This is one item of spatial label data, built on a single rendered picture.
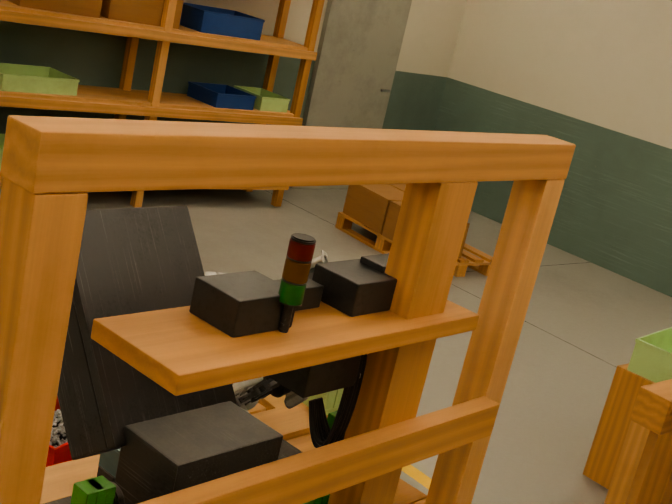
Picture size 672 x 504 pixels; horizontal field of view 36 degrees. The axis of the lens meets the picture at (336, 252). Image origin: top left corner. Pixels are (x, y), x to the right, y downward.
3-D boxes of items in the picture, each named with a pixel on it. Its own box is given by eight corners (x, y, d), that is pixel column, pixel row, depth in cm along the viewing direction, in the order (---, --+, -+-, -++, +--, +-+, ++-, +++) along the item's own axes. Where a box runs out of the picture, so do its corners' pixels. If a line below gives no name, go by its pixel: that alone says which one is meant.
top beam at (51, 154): (-2, 175, 148) (6, 114, 145) (536, 169, 260) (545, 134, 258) (32, 194, 142) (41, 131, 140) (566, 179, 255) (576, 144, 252)
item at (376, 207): (334, 227, 896) (345, 178, 884) (403, 228, 947) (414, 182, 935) (423, 278, 809) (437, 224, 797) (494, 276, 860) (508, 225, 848)
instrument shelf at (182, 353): (89, 338, 187) (92, 318, 186) (395, 291, 254) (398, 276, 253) (175, 397, 172) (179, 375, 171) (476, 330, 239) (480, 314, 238)
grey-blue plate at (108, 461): (92, 489, 250) (101, 438, 247) (98, 487, 252) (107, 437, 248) (115, 509, 245) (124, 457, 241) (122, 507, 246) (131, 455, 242)
